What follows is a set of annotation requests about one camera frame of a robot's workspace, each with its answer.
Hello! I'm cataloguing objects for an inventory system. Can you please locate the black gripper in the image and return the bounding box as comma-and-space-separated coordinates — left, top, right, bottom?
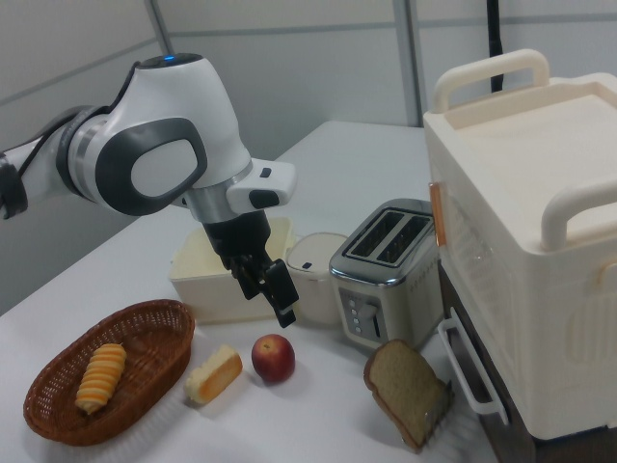
201, 210, 300, 331

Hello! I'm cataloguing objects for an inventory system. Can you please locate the small white lidded bin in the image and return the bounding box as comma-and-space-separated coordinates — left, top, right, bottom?
284, 231, 349, 325

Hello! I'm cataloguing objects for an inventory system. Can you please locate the open cream plastic box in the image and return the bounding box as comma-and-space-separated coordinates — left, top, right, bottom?
167, 215, 296, 325

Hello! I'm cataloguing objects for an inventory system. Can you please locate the red apple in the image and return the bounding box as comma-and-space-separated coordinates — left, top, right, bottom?
251, 334, 296, 386

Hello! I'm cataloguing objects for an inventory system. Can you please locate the brown wicker basket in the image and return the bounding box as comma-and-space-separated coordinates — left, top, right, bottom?
22, 298, 197, 441

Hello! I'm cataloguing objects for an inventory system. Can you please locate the silver two-slot toaster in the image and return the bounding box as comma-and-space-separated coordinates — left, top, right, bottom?
329, 198, 443, 352

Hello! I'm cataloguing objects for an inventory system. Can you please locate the brown bread slice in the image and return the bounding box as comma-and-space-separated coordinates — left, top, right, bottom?
363, 338, 449, 453

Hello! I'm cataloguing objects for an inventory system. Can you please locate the striped yellow bread roll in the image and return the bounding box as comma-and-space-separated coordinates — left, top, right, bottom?
74, 341, 129, 416

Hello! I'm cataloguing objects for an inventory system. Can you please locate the dark brown drawer unit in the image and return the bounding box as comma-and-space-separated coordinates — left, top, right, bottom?
438, 267, 544, 463

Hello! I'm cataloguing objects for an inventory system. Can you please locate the black stand pole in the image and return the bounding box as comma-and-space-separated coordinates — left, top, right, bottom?
484, 0, 508, 94

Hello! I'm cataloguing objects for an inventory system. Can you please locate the white drawer handle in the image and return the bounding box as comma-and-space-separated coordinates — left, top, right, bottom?
437, 318, 510, 426

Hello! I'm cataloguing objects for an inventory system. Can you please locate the cream plastic cabinet with handles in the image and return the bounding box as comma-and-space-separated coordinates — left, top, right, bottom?
422, 47, 617, 441

